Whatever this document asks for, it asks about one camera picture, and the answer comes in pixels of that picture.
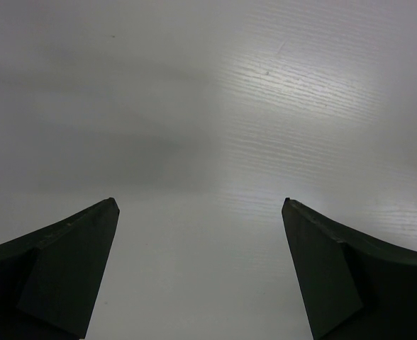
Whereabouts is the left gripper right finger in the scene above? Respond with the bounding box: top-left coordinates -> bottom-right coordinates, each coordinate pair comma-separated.
282,198 -> 417,339

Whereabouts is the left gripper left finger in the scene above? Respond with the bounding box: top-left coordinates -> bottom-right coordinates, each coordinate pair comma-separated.
0,198 -> 120,339

